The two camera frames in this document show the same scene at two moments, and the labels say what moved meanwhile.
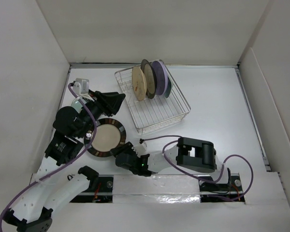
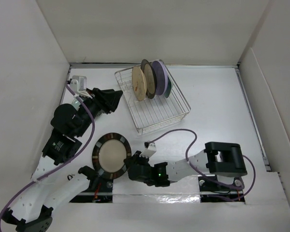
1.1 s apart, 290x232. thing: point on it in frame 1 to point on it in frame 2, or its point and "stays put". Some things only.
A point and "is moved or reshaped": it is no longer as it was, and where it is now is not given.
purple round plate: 160,77 stays put
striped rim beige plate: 109,134 is moved or reshaped
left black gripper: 109,101 stays put
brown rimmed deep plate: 151,76 stays put
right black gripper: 124,148 to 133,159
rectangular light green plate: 168,90 stays put
